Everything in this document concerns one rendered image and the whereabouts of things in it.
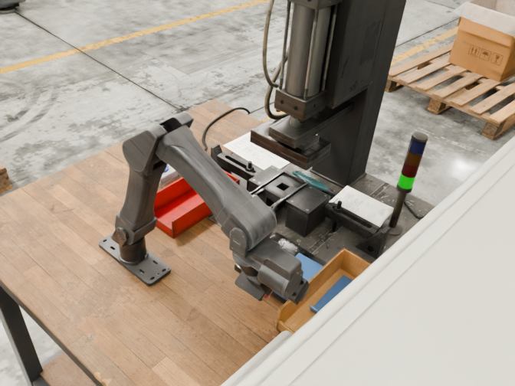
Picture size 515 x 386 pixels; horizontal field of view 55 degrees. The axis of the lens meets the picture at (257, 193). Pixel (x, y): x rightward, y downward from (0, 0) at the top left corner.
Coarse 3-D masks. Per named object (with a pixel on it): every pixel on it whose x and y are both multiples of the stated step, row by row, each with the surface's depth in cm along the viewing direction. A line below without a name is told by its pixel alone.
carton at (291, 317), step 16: (336, 256) 116; (352, 256) 117; (320, 272) 112; (336, 272) 121; (352, 272) 120; (320, 288) 117; (288, 304) 105; (304, 304) 113; (288, 320) 109; (304, 320) 109
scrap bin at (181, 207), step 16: (160, 192) 133; (176, 192) 138; (192, 192) 142; (160, 208) 135; (176, 208) 136; (192, 208) 128; (208, 208) 133; (160, 224) 128; (176, 224) 125; (192, 224) 131
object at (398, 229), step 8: (416, 136) 117; (424, 136) 117; (400, 192) 127; (408, 192) 126; (400, 200) 128; (400, 208) 130; (392, 216) 132; (384, 224) 136; (392, 224) 134; (400, 224) 136; (392, 232) 133; (400, 232) 134
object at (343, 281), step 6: (342, 276) 119; (336, 282) 118; (342, 282) 118; (348, 282) 118; (330, 288) 116; (336, 288) 116; (342, 288) 116; (324, 294) 115; (330, 294) 115; (336, 294) 115; (324, 300) 113; (330, 300) 113; (312, 306) 108; (318, 306) 112
